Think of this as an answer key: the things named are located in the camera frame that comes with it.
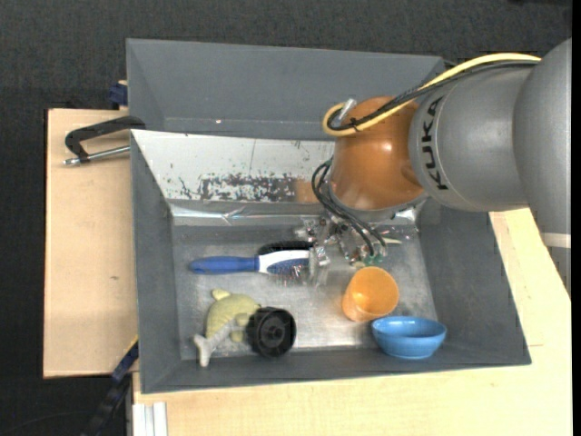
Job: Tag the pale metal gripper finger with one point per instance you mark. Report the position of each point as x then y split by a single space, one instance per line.
303 272
320 266

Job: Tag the orange plastic cup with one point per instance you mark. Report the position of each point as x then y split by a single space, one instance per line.
370 293

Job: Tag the black round ribbed cap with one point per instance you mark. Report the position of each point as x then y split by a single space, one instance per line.
272 332

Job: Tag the blue and white brush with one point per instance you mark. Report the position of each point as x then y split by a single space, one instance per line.
227 264

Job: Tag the yellow-green toy dolphin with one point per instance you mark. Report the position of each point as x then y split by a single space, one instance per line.
224 314

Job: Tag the blue bowl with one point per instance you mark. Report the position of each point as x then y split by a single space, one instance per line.
408 336

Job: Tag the grey metal bin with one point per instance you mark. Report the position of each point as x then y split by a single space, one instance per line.
290 84

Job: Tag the brown cardboard board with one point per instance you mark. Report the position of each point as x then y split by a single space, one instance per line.
86 252

